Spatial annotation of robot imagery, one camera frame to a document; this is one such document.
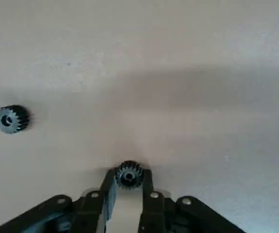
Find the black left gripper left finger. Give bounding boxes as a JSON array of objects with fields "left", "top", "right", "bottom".
[{"left": 0, "top": 169, "right": 119, "bottom": 233}]

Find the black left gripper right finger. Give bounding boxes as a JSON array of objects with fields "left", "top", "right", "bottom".
[{"left": 138, "top": 169, "right": 248, "bottom": 233}]

